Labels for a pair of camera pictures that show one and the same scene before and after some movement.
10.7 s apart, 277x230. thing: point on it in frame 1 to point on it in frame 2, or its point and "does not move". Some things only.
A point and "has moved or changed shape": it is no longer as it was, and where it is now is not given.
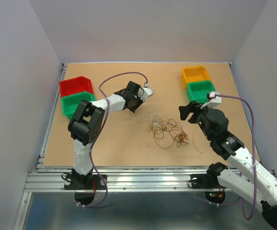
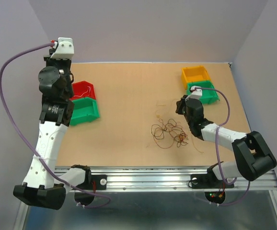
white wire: x=155 y=118 to x=85 y=92
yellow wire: x=192 y=128 to x=158 y=116
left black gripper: x=133 y=109 to x=51 y=61
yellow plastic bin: x=193 y=74 does not move
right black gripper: x=192 y=107 to x=179 y=103
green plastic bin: x=197 y=92 does not move
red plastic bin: x=75 y=85 has moved or changed shape
